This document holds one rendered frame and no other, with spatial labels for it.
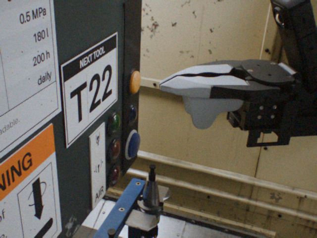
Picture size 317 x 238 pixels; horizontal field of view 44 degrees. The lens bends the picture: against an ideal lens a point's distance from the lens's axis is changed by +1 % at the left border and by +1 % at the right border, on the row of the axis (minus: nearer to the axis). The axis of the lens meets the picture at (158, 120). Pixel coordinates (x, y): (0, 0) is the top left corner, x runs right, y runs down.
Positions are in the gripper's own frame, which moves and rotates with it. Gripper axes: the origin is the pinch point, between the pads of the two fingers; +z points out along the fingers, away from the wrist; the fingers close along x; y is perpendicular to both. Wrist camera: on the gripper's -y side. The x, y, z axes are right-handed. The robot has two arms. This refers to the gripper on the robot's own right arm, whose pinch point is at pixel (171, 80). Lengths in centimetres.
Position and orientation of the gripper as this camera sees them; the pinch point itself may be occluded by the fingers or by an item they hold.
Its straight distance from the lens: 43.5
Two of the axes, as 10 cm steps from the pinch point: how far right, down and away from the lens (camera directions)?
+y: -0.5, 8.8, 4.8
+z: -9.8, 0.4, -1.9
